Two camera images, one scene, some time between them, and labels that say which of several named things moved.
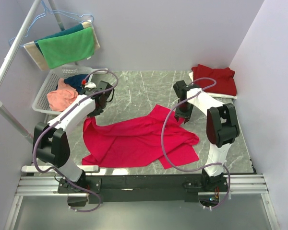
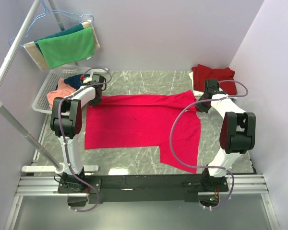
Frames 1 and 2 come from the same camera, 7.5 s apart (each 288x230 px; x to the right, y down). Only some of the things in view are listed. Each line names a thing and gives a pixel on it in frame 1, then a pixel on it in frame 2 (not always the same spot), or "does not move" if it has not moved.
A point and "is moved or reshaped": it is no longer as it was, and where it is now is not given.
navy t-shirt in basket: [75, 81] does not move
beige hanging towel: [32, 50] does not move
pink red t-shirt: [138, 142] is moved or reshaped
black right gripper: [185, 115] to [199, 107]
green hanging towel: [68, 48] does not move
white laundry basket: [41, 104] does not move
